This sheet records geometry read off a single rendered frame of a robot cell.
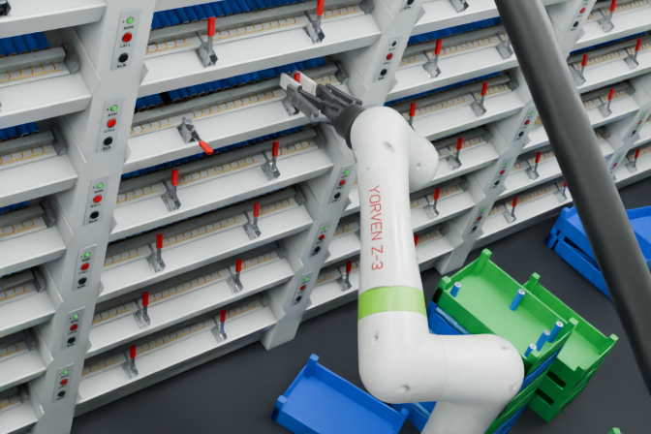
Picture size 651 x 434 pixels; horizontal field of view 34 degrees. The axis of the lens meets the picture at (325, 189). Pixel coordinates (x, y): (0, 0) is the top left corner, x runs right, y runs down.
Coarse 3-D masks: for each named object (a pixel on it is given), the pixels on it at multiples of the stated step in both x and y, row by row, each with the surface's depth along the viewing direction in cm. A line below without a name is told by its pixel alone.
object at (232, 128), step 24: (336, 72) 241; (264, 96) 229; (360, 96) 240; (216, 120) 220; (240, 120) 223; (264, 120) 226; (288, 120) 229; (144, 144) 209; (168, 144) 211; (192, 144) 214; (216, 144) 220; (144, 168) 212
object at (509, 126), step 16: (576, 0) 274; (592, 0) 280; (560, 16) 279; (560, 32) 281; (576, 32) 286; (512, 128) 301; (528, 128) 307; (512, 144) 308; (496, 160) 309; (512, 160) 315; (480, 176) 315; (496, 192) 322; (464, 224) 325; (480, 224) 331; (464, 240) 332; (448, 256) 334; (464, 256) 340
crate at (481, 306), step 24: (480, 264) 279; (480, 288) 277; (504, 288) 278; (456, 312) 265; (480, 312) 271; (504, 312) 273; (528, 312) 275; (552, 312) 270; (504, 336) 266; (528, 336) 269; (528, 360) 255
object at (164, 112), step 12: (300, 72) 234; (312, 72) 236; (324, 72) 238; (252, 84) 226; (264, 84) 228; (276, 84) 229; (204, 96) 218; (216, 96) 220; (228, 96) 221; (240, 96) 224; (276, 96) 230; (156, 108) 211; (168, 108) 213; (180, 108) 214; (192, 108) 216; (228, 108) 222; (132, 120) 207; (144, 120) 209; (156, 120) 212; (168, 120) 213
